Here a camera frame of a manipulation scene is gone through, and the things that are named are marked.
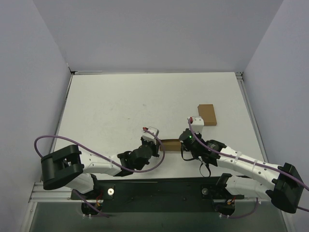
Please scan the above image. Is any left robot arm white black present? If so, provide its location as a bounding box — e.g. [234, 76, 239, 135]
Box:
[41, 136, 159, 199]

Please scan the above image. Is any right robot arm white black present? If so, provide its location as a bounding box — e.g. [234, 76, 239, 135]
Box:
[179, 129, 304, 214]

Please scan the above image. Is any small folded cardboard box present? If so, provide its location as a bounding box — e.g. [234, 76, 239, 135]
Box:
[197, 104, 217, 126]

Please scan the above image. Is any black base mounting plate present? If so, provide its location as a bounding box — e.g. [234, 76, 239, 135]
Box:
[83, 174, 244, 214]

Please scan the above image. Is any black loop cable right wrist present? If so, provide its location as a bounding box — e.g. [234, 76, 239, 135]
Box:
[199, 161, 212, 177]

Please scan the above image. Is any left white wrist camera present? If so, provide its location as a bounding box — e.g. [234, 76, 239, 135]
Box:
[142, 127, 159, 143]

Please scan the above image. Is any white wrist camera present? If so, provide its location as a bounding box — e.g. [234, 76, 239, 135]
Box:
[188, 116, 204, 134]
[142, 127, 159, 143]

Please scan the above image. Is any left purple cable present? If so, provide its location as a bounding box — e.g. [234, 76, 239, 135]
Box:
[33, 128, 167, 218]

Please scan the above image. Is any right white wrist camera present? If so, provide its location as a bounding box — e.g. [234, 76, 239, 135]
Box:
[188, 116, 204, 134]

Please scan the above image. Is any aluminium frame rail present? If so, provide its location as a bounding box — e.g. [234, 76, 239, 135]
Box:
[235, 72, 268, 161]

